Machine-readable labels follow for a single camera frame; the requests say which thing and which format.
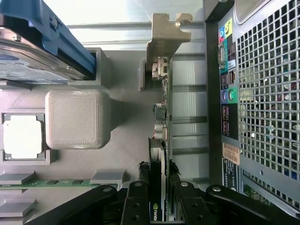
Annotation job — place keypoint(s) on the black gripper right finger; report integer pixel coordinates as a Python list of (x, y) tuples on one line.
[(194, 208)]

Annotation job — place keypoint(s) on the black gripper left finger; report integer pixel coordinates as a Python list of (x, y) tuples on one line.
[(134, 206)]

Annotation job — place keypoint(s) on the green RAM stick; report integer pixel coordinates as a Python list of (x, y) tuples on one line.
[(58, 183)]

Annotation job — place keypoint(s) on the grey printed parts rack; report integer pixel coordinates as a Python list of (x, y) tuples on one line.
[(75, 119)]

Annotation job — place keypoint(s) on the silver CPU chip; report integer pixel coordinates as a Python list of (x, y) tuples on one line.
[(23, 137)]

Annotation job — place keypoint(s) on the open grey PC case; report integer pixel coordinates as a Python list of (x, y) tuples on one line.
[(269, 93)]

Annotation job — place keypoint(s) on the hard disk with blue caddy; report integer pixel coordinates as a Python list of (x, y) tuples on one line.
[(47, 35)]

